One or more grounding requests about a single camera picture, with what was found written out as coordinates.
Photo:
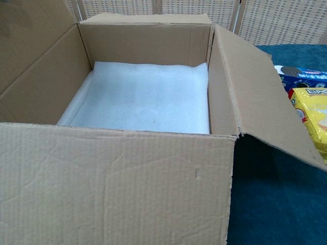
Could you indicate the blue table cloth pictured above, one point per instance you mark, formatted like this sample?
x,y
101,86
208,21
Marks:
x,y
276,204

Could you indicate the red cardboard box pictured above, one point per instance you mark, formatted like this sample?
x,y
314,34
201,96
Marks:
x,y
115,183

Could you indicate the bamboo folding screen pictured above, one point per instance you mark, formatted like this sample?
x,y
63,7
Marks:
x,y
281,20

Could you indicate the white foam sheet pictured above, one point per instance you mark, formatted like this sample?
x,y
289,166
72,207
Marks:
x,y
143,102

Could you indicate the yellow biscuit bag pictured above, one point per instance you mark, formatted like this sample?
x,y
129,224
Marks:
x,y
314,114

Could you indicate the blue Oreo cookie package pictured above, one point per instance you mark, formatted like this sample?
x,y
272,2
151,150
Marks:
x,y
304,77

